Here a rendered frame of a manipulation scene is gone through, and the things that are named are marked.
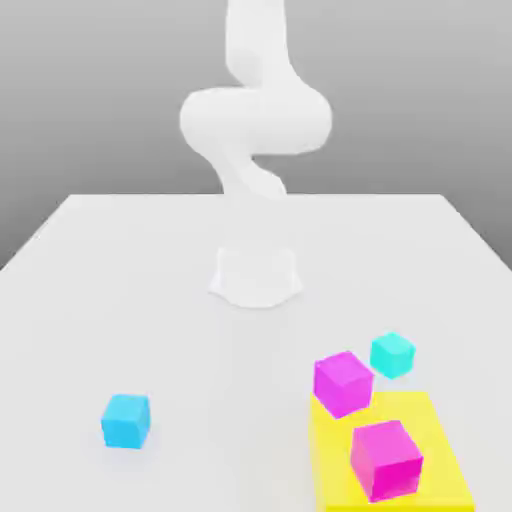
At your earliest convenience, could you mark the small magenta cube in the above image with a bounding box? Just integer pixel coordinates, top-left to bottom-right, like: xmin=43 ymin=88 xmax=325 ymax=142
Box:
xmin=312 ymin=349 xmax=376 ymax=420

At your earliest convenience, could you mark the small turquoise cube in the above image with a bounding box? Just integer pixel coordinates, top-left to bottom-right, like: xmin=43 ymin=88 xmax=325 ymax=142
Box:
xmin=369 ymin=330 xmax=417 ymax=380

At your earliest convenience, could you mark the small blue cube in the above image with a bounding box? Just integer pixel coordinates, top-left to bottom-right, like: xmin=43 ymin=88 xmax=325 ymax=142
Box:
xmin=100 ymin=393 xmax=152 ymax=450

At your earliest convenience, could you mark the small pink cube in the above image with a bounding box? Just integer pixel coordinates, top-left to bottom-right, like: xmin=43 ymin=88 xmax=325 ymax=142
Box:
xmin=350 ymin=418 xmax=425 ymax=504

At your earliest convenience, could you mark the large yellow box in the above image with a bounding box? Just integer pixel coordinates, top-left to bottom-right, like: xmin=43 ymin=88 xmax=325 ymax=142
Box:
xmin=308 ymin=390 xmax=477 ymax=512

